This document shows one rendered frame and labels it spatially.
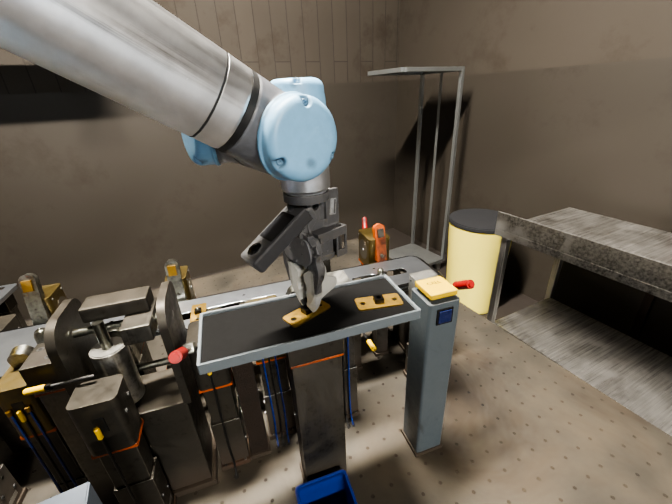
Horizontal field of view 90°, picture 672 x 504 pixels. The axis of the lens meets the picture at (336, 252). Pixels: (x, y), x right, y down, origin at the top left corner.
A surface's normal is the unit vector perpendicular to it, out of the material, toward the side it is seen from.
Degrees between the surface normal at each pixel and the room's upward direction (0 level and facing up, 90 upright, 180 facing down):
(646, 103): 90
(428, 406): 90
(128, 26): 86
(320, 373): 90
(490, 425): 0
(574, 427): 0
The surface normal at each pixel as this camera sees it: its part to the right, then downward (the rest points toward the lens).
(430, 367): 0.32, 0.39
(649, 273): -0.89, 0.23
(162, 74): 0.49, 0.52
